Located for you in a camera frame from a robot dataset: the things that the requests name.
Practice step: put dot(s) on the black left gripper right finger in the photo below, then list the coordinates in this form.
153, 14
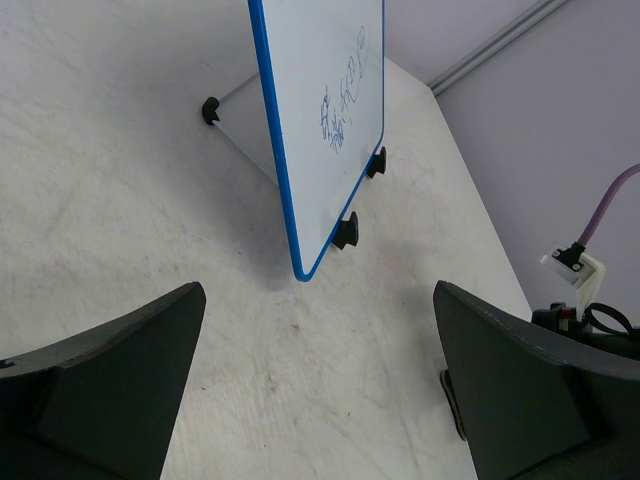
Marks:
534, 404

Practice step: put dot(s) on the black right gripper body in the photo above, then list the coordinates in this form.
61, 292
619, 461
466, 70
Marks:
566, 321

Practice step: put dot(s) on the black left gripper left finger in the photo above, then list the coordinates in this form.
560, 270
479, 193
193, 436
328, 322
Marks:
101, 404

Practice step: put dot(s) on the blue framed whiteboard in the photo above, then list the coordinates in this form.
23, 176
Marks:
311, 115

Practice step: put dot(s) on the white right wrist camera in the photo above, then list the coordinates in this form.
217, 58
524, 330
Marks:
584, 273

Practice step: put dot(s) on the right aluminium frame post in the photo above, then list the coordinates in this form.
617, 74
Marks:
539, 12

